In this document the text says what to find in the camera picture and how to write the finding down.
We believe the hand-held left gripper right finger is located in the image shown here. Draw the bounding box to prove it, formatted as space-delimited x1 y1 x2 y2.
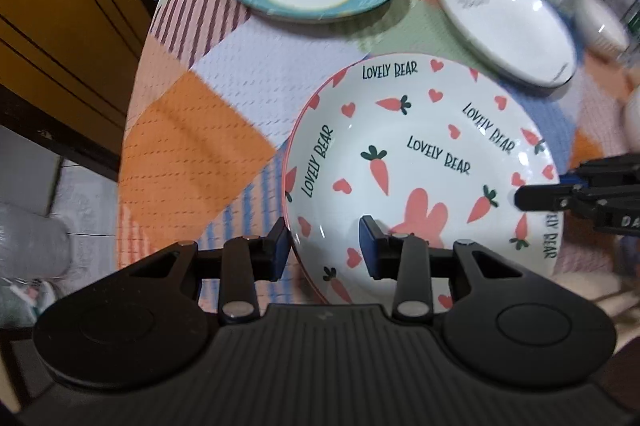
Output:
359 215 526 322

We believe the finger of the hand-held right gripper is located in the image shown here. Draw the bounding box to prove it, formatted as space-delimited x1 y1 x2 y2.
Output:
566 157 640 190
514 183 608 215

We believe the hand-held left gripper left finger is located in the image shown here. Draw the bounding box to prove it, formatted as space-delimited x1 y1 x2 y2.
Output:
117 217 291 324

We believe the white carrot print plate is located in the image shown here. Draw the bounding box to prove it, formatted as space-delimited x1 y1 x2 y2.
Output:
281 53 566 306

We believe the white plate black rim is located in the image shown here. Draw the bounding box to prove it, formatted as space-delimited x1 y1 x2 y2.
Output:
434 0 578 88

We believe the checkered patchwork tablecloth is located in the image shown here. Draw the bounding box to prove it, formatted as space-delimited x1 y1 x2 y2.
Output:
116 0 640 307

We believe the clear plastic bag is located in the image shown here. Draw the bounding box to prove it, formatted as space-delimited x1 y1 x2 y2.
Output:
0 201 73 294

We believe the yellow wooden cabinet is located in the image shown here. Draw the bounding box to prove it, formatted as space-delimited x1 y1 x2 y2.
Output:
0 0 161 179

